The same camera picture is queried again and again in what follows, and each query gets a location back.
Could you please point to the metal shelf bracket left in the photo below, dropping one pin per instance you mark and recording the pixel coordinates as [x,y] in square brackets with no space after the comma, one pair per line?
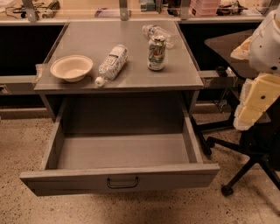
[31,13]

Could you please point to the metal shelf bracket middle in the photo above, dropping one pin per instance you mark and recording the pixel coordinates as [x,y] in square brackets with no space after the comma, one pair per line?
[124,13]

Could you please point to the black drawer handle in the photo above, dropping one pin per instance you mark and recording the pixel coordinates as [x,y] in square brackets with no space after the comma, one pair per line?
[122,183]

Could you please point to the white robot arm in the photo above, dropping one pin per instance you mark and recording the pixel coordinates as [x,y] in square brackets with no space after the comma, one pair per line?
[262,50]

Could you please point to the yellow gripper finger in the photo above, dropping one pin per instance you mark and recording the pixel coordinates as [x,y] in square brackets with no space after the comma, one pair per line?
[242,51]
[256,97]

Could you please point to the metal shelf bracket right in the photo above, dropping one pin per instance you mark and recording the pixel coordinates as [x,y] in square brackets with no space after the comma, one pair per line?
[184,9]

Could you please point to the green 7up soda can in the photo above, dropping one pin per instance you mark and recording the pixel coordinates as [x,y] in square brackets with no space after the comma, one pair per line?
[156,53]

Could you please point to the clear plastic bottle at back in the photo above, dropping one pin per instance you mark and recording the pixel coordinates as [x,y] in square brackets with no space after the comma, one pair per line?
[152,30]

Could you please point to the black tool on shelf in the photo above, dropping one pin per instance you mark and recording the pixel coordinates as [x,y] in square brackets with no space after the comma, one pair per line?
[51,9]

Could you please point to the blue label plastic water bottle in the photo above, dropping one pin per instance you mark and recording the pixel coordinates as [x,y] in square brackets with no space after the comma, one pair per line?
[112,65]

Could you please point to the metal shelf bracket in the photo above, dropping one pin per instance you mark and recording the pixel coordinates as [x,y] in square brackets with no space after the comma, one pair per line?
[31,13]
[124,13]
[184,9]

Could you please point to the grey metal drawer cabinet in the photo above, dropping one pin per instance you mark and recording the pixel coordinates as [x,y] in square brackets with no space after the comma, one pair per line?
[137,94]

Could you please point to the black office chair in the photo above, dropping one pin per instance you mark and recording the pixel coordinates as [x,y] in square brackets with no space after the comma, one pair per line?
[260,143]

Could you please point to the white paper bowl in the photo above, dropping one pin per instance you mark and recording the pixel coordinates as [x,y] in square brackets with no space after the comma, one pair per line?
[71,68]

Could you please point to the open grey top drawer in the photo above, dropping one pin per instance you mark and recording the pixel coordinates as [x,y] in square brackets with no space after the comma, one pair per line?
[82,154]

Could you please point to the pink plastic storage box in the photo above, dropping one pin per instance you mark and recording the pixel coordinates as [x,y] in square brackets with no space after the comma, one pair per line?
[200,8]

